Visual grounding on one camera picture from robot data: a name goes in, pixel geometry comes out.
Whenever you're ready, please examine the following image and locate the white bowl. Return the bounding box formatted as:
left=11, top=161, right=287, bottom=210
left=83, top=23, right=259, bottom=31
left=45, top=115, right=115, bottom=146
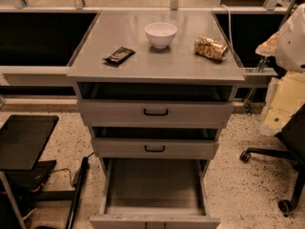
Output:
left=145, top=22, right=177, bottom=49

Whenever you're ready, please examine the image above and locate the grey drawer cabinet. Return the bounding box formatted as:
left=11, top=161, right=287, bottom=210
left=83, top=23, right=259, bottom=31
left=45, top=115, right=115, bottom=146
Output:
left=68, top=9, right=244, bottom=168

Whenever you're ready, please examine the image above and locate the grey bottom drawer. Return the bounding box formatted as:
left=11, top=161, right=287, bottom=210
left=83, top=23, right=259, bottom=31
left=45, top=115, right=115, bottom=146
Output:
left=90, top=158, right=220, bottom=229

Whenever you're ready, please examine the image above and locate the white cable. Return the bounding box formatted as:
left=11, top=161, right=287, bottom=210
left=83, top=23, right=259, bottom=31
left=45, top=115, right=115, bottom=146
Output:
left=220, top=4, right=235, bottom=57

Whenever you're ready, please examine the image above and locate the grey middle drawer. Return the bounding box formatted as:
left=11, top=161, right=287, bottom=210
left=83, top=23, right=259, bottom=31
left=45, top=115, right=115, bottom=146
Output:
left=91, top=127, right=219, bottom=159

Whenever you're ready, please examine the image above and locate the crushed gold can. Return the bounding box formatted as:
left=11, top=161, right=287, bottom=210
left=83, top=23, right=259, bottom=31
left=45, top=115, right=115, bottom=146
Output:
left=194, top=35, right=228, bottom=61

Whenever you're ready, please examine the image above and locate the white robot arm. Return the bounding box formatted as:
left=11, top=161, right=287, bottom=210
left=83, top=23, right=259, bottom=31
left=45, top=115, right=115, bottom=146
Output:
left=255, top=4, right=305, bottom=135

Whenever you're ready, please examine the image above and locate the black office chair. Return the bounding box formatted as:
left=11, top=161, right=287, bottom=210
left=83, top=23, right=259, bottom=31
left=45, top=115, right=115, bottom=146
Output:
left=239, top=103, right=305, bottom=215

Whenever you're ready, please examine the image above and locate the metal tripod rod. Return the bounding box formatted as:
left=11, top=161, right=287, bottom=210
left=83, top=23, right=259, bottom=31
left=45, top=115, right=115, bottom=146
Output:
left=245, top=0, right=305, bottom=102

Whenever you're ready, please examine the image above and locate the black pole on floor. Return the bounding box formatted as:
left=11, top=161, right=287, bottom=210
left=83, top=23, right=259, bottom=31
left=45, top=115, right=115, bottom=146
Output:
left=65, top=156, right=89, bottom=229

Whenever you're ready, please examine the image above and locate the dark chocolate bar wrapper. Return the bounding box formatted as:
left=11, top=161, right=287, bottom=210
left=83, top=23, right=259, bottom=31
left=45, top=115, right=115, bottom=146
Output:
left=105, top=47, right=135, bottom=64

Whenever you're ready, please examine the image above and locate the grey top drawer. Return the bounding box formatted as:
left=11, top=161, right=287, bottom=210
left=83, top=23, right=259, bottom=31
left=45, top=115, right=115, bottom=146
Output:
left=77, top=82, right=232, bottom=128

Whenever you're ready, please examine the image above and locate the grey drawer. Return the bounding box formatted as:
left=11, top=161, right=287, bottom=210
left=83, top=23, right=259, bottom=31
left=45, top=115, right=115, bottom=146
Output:
left=91, top=127, right=219, bottom=159
left=77, top=82, right=232, bottom=128
left=90, top=158, right=220, bottom=229

